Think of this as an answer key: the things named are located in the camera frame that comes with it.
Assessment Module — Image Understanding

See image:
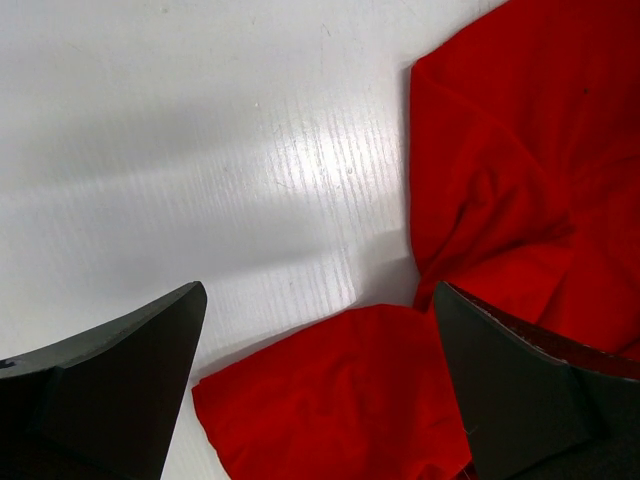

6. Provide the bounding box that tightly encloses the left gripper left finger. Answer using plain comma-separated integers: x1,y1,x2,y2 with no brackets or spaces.
1,281,207,479

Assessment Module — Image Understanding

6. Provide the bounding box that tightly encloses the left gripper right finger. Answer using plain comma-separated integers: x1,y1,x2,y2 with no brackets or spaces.
433,282,639,479

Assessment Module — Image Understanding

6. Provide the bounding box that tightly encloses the red t shirt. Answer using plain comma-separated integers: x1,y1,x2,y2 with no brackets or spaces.
192,1,639,479

